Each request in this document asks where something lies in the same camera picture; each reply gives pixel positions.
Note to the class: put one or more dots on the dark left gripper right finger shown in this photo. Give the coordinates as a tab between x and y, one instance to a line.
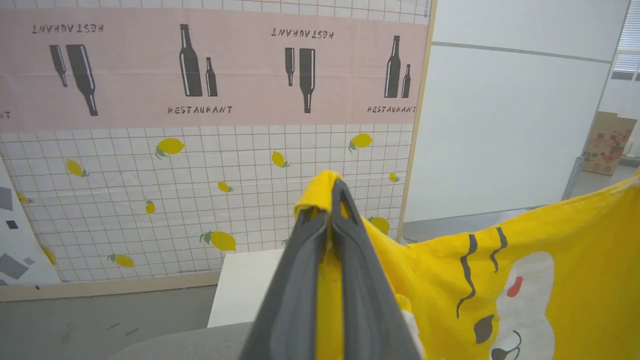
365	300

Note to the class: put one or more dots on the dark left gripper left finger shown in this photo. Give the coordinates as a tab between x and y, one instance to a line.
292	300

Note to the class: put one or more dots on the yellow cartoon print garment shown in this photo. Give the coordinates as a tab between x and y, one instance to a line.
565	240

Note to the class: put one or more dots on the white box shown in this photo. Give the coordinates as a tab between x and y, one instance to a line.
245	290

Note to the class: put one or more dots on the lemon print partition panel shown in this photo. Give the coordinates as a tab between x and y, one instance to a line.
200	165

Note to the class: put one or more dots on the grey shapes partition panel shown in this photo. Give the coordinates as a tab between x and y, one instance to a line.
15	250

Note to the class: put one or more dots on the brown cardboard box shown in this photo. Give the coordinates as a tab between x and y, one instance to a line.
607	142

